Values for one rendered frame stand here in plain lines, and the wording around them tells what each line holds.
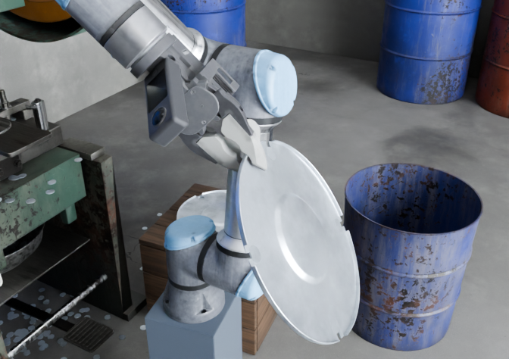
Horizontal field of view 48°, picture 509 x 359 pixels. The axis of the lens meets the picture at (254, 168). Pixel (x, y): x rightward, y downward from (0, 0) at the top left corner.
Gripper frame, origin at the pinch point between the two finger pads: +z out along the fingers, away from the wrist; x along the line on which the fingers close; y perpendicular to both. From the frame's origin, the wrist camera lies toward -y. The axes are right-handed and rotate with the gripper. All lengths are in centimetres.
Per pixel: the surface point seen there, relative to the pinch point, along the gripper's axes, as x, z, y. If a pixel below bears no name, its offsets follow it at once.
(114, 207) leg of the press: 86, 1, 73
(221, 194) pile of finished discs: 71, 25, 98
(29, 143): 68, -29, 49
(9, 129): 74, -35, 55
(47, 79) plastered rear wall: 174, -63, 215
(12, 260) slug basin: 106, -10, 50
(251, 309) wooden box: 71, 51, 63
